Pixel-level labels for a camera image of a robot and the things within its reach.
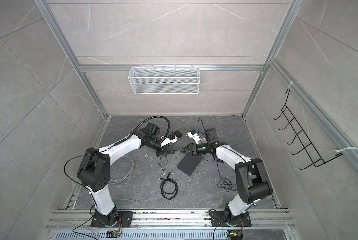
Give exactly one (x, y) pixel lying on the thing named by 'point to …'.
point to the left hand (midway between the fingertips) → (173, 148)
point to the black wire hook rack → (308, 149)
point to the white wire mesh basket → (165, 80)
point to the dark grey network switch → (189, 163)
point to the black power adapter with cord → (178, 134)
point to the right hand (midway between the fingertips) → (183, 151)
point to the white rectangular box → (189, 134)
